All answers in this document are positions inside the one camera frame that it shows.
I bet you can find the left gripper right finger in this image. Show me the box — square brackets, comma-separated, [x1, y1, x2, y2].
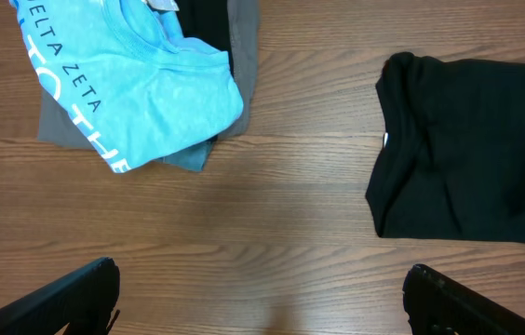
[402, 263, 525, 335]

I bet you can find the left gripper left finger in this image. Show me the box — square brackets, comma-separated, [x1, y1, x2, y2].
[0, 257, 120, 335]

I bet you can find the black t-shirt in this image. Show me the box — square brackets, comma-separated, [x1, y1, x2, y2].
[366, 52, 525, 243]

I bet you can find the grey folded garment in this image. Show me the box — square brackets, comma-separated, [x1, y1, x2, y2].
[37, 0, 260, 149]

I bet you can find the blue denim garment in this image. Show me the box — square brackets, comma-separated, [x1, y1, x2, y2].
[155, 137, 217, 172]

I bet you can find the light blue printed t-shirt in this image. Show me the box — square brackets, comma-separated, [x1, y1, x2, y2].
[10, 0, 243, 173]

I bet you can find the black folded garment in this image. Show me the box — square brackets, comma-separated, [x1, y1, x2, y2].
[176, 0, 234, 74]

